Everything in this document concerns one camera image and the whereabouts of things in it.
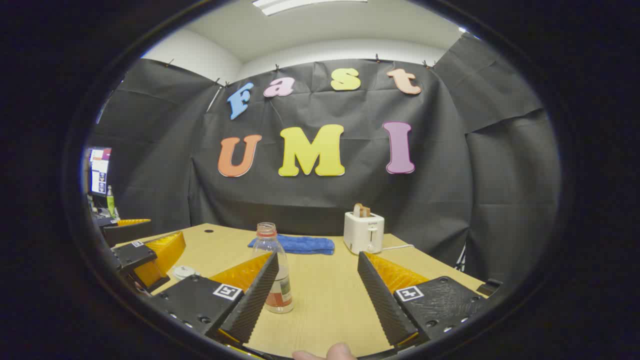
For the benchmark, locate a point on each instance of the pale bread slice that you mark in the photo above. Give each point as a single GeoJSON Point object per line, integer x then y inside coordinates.
{"type": "Point", "coordinates": [357, 210]}

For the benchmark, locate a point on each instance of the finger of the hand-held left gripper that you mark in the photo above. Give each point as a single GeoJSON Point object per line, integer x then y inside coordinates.
{"type": "Point", "coordinates": [127, 234]}
{"type": "Point", "coordinates": [132, 254]}

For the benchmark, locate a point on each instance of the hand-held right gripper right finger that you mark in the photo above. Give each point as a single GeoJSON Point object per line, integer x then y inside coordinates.
{"type": "Point", "coordinates": [382, 300]}

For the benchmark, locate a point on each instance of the white toaster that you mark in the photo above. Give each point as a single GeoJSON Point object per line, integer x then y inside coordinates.
{"type": "Point", "coordinates": [362, 232]}

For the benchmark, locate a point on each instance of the black backdrop cloth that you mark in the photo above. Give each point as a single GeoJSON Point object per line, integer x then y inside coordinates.
{"type": "Point", "coordinates": [350, 195]}

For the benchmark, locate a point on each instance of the green drink bottle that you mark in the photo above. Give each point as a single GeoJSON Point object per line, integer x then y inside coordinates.
{"type": "Point", "coordinates": [110, 202]}

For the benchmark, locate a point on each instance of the computer monitor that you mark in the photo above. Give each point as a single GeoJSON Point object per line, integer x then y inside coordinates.
{"type": "Point", "coordinates": [100, 170]}

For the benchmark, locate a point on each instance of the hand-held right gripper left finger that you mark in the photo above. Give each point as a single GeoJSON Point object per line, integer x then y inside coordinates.
{"type": "Point", "coordinates": [255, 300]}

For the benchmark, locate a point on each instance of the blue towel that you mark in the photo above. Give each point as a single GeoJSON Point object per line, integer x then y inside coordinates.
{"type": "Point", "coordinates": [305, 245]}

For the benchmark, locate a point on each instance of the brown bread slice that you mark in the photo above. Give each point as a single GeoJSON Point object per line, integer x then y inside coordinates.
{"type": "Point", "coordinates": [366, 211]}

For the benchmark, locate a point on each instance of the clear plastic water bottle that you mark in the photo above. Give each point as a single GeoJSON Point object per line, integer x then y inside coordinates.
{"type": "Point", "coordinates": [270, 242]}

